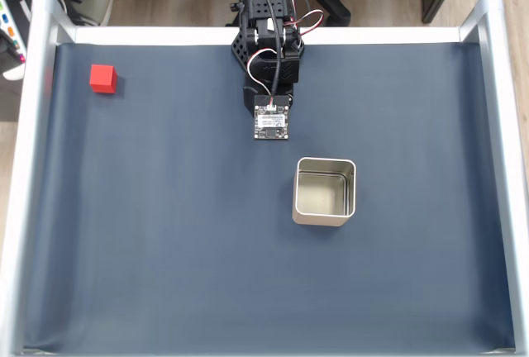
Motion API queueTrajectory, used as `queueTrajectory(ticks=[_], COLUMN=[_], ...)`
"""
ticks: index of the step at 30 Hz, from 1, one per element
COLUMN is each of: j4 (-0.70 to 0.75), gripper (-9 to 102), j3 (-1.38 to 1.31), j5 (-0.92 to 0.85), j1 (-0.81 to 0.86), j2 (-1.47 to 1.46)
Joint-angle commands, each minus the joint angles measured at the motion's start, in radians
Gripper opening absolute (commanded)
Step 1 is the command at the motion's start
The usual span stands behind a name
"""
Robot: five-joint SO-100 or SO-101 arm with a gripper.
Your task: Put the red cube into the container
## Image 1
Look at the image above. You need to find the red white servo wire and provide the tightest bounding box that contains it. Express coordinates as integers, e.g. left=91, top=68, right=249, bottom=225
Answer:
left=288, top=8, right=326, bottom=38
left=245, top=48, right=283, bottom=107

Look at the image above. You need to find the black camera circuit board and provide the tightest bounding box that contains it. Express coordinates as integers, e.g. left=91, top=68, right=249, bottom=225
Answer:
left=253, top=94, right=291, bottom=142

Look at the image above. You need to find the square metal tin container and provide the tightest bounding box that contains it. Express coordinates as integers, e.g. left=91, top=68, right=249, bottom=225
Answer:
left=291, top=156, right=357, bottom=228

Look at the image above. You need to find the red cube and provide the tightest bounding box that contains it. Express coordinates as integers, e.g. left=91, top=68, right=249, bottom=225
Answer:
left=89, top=64, right=119, bottom=95

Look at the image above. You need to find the dark blue table mat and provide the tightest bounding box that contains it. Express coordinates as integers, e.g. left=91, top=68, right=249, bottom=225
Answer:
left=22, top=41, right=517, bottom=354

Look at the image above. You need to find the black camera cable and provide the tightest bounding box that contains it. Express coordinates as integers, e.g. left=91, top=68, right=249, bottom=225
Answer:
left=258, top=0, right=287, bottom=107

